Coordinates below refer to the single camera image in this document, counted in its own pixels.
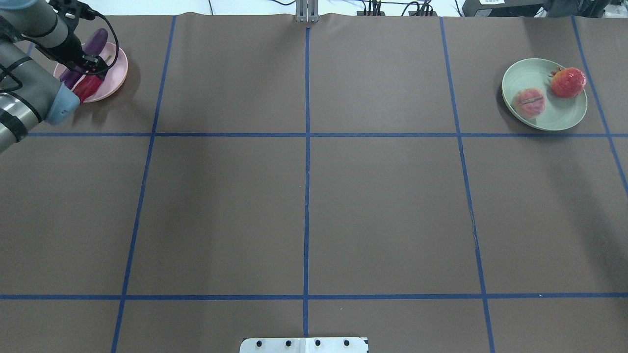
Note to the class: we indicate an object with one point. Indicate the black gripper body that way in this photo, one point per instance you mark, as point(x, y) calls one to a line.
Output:
point(73, 50)

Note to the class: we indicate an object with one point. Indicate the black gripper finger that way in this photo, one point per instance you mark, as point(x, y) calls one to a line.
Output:
point(94, 64)

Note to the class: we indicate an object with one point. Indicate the purple eggplant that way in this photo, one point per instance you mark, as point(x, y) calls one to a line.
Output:
point(91, 48)

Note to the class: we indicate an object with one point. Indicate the red chili pepper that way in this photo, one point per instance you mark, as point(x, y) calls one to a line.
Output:
point(89, 85)

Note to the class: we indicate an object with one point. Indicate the yellow pink peach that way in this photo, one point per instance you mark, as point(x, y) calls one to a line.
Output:
point(529, 103)

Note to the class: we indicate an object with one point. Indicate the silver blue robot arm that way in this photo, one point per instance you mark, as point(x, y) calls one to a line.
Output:
point(31, 95)

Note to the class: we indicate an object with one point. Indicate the pink plate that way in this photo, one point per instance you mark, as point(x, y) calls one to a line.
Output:
point(115, 76)

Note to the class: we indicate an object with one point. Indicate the orange black power strip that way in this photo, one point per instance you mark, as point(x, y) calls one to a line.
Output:
point(402, 8)

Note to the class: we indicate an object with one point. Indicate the black power adapter box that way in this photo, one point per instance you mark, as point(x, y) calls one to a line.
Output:
point(501, 8)

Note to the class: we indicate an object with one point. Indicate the green plate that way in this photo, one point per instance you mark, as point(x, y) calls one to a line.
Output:
point(560, 114)

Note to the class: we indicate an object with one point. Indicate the aluminium frame post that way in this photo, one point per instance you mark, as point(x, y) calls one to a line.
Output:
point(306, 11)

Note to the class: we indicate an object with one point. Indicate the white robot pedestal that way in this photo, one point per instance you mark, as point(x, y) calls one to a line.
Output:
point(305, 345)

